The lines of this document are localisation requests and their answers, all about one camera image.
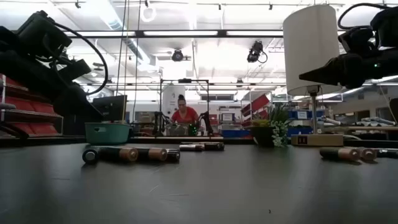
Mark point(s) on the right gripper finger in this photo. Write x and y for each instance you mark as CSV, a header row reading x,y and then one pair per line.
x,y
329,73

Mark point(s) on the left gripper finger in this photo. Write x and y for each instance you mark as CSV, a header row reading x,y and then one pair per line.
x,y
81,105

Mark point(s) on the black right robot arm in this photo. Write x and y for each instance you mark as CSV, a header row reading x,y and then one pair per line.
x,y
387,25

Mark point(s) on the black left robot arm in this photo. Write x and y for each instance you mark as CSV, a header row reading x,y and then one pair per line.
x,y
7,39

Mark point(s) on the black background robot arm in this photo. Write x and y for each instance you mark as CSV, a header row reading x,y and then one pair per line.
x,y
206,121
160,123

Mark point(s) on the black background monitor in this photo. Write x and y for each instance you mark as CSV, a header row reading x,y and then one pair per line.
x,y
112,107

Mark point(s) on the white shade table lamp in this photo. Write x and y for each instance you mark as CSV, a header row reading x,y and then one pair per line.
x,y
311,46

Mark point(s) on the red bin shelving rack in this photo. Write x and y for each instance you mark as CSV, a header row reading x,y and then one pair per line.
x,y
43,108

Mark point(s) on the teal plastic bin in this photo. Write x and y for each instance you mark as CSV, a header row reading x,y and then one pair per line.
x,y
107,133

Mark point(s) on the blue background shelf bins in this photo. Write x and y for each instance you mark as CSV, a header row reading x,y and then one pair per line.
x,y
295,114

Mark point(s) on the background wooden worktable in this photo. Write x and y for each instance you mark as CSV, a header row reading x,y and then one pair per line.
x,y
373,127

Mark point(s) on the tilted red bin rack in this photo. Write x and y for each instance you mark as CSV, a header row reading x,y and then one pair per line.
x,y
256,104

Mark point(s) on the white background banner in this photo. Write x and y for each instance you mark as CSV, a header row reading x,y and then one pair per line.
x,y
171,99

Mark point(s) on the potted artificial succulent plant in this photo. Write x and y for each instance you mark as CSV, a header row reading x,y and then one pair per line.
x,y
262,135

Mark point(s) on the person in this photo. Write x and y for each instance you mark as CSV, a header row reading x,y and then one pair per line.
x,y
185,115

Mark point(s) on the blue storage bin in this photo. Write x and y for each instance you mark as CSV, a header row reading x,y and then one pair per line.
x,y
234,133

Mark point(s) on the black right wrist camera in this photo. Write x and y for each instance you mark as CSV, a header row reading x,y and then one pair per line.
x,y
357,40

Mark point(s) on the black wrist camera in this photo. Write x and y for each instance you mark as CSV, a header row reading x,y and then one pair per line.
x,y
43,34
357,40

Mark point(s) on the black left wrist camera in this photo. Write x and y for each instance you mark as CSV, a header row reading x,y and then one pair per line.
x,y
43,34

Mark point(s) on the black round ceiling camera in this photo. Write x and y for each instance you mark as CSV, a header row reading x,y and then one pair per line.
x,y
177,56

